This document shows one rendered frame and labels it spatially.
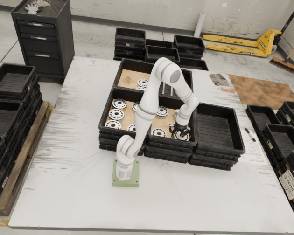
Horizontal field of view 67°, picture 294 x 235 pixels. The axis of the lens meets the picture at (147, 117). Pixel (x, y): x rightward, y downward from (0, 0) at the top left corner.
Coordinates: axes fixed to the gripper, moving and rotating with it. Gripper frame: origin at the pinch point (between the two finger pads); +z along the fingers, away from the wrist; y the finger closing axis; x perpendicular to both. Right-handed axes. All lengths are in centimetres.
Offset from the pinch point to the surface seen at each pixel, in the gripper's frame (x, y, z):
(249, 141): 22, 61, 17
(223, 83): 94, 51, 17
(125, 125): 4.9, -33.8, 4.2
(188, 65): 171, 27, 49
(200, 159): -7.8, 18.1, 9.6
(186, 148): -8.6, 6.6, 0.2
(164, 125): 11.0, -7.9, 4.2
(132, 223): -51, -19, 17
